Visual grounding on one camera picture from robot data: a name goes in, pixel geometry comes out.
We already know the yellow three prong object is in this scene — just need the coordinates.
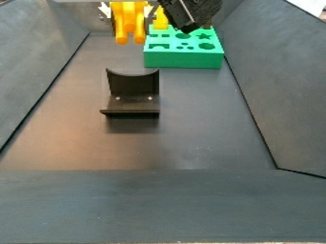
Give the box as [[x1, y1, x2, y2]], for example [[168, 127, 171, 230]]
[[109, 1, 148, 45]]

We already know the black curved fixture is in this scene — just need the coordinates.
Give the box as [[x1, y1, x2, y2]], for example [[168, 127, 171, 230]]
[[100, 69, 160, 116]]

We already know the brown two prong block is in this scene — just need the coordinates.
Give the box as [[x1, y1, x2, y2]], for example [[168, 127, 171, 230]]
[[203, 19, 212, 30]]

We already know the green shape sorter block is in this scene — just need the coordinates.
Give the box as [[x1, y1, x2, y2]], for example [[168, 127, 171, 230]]
[[143, 26, 224, 69]]

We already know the yellow rectangular block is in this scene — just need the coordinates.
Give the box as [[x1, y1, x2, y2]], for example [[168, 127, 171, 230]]
[[152, 7, 168, 30]]

